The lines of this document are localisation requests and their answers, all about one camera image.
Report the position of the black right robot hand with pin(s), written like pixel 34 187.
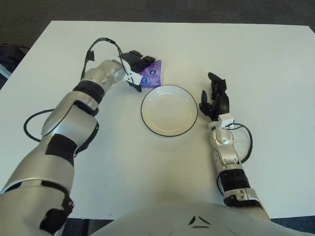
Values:
pixel 222 104

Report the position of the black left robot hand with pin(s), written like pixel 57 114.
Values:
pixel 134 62

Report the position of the purple tissue paper pack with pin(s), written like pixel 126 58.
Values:
pixel 152 76

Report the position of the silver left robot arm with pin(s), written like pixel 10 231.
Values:
pixel 98 73

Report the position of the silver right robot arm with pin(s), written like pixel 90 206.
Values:
pixel 225 140

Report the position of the white plate with black rim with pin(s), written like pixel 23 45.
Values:
pixel 169 113

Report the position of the black bag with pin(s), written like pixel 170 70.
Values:
pixel 9 57

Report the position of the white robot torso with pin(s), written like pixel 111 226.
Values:
pixel 160 218

